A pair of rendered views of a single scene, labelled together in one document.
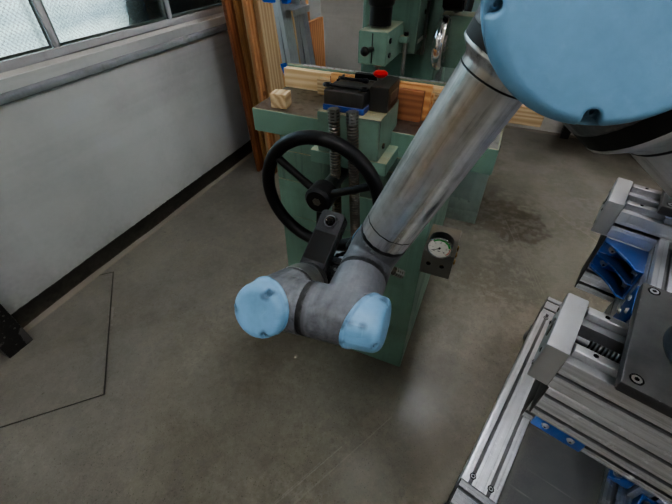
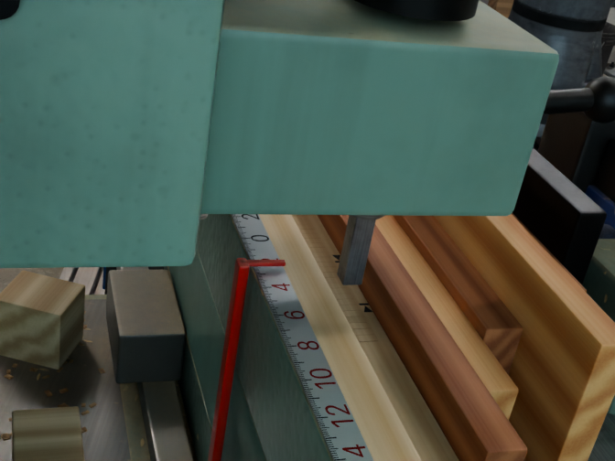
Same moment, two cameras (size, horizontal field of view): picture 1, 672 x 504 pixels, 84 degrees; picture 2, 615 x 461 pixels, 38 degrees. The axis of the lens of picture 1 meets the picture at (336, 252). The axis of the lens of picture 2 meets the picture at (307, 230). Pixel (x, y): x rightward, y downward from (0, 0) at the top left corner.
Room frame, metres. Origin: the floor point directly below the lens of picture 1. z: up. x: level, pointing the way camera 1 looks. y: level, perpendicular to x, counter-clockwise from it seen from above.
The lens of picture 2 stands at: (1.24, 0.13, 1.15)
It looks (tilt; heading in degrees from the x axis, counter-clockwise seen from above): 28 degrees down; 226
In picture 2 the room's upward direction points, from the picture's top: 10 degrees clockwise
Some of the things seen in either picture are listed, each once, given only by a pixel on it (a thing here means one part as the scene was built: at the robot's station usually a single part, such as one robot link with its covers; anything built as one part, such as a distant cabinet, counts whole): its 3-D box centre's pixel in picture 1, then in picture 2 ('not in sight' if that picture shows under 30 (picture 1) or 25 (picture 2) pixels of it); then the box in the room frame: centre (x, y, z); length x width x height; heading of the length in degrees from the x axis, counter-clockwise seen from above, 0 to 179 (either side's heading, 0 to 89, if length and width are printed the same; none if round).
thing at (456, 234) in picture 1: (441, 251); not in sight; (0.76, -0.29, 0.58); 0.12 x 0.08 x 0.08; 157
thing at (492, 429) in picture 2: not in sight; (374, 315); (0.97, -0.10, 0.93); 0.24 x 0.02 x 0.06; 67
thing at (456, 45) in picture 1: (457, 40); not in sight; (1.10, -0.32, 1.02); 0.09 x 0.07 x 0.12; 67
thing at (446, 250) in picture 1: (440, 246); not in sight; (0.69, -0.26, 0.65); 0.06 x 0.04 x 0.08; 67
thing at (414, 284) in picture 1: (374, 235); not in sight; (1.10, -0.15, 0.36); 0.58 x 0.45 x 0.71; 157
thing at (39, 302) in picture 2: not in sight; (40, 319); (1.04, -0.30, 0.82); 0.04 x 0.04 x 0.04; 40
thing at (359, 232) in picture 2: not in sight; (359, 230); (0.99, -0.10, 0.97); 0.01 x 0.01 x 0.05; 67
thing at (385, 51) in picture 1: (381, 45); (335, 112); (1.01, -0.11, 1.03); 0.14 x 0.07 x 0.09; 157
